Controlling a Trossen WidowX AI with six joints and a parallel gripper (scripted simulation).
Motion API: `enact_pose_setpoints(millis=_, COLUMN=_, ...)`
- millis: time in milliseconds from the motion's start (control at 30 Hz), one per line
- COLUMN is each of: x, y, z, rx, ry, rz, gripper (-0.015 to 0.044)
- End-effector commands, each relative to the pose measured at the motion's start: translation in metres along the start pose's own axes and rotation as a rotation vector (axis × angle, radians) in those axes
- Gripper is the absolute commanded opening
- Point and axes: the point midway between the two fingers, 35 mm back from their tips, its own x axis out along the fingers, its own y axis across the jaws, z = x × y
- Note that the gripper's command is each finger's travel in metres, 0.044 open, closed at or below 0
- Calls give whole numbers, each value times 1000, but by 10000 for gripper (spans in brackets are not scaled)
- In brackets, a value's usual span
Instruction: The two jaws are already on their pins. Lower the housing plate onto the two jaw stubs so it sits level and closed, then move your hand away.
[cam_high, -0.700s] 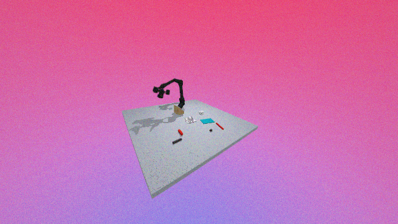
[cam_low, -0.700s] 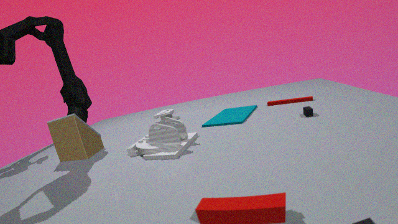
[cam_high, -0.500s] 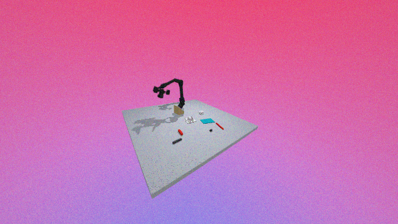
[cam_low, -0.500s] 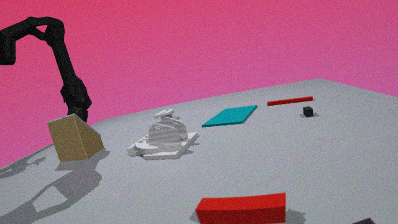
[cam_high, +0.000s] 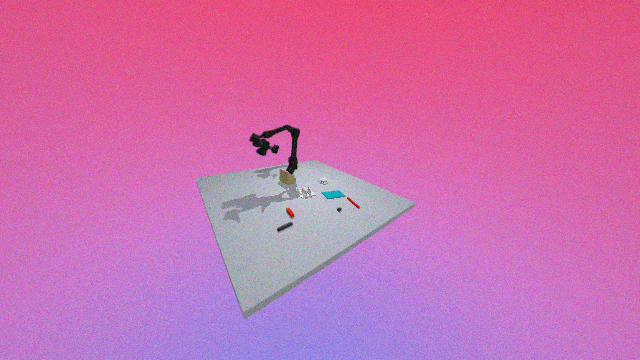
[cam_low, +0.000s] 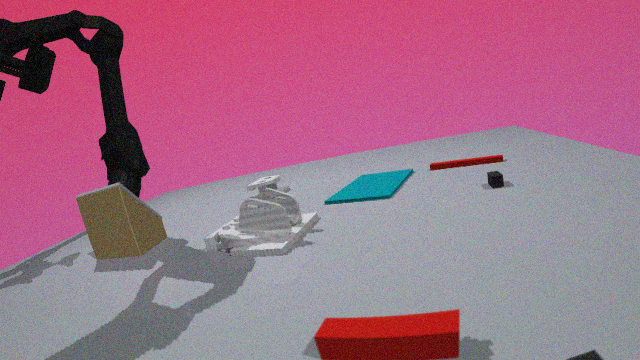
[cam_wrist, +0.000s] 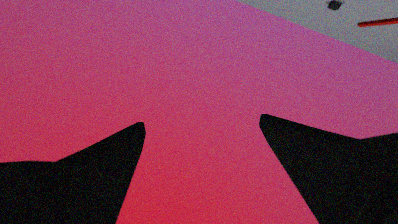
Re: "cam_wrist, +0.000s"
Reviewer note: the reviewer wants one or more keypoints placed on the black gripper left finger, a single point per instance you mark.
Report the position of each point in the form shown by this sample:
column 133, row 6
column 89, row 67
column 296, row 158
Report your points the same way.
column 87, row 187

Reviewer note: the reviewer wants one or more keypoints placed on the small black cube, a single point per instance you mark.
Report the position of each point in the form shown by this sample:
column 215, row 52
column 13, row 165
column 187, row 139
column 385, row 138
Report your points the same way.
column 334, row 5

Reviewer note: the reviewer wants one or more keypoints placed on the red long thin bar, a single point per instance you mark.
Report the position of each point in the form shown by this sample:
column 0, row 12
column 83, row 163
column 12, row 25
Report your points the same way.
column 379, row 22

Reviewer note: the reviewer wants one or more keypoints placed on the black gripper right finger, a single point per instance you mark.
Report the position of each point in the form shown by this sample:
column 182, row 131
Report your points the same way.
column 339, row 177

